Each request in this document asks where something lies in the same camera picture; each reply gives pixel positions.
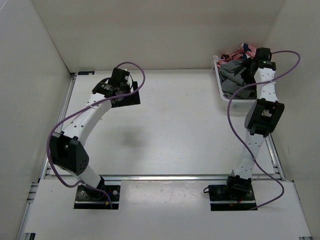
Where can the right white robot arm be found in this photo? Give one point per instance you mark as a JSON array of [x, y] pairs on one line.
[[260, 121]]

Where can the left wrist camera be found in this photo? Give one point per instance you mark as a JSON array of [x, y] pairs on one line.
[[119, 77]]

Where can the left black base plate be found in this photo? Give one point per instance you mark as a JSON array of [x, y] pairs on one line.
[[86, 199]]

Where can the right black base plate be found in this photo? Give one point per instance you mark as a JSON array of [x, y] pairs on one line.
[[221, 200]]

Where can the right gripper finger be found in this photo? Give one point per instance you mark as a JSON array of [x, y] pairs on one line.
[[243, 78], [241, 69]]

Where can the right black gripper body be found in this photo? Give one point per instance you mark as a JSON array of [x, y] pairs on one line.
[[250, 80]]

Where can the white plastic basket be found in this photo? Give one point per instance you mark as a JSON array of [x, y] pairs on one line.
[[235, 103]]

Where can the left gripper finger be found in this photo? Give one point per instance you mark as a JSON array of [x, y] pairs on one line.
[[131, 100], [134, 87]]

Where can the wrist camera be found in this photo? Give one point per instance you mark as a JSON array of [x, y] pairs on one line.
[[119, 77], [263, 55]]

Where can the grey shorts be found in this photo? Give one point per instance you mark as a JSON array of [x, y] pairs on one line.
[[230, 83]]

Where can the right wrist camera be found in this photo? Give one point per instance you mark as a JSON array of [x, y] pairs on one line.
[[263, 55]]

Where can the pink patterned shorts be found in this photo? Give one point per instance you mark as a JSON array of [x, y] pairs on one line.
[[244, 52]]

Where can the black corner label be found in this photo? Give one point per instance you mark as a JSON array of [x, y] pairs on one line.
[[86, 73]]

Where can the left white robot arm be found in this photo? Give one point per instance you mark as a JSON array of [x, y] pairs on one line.
[[65, 145]]

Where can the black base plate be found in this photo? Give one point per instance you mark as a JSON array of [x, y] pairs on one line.
[[86, 199], [221, 200]]

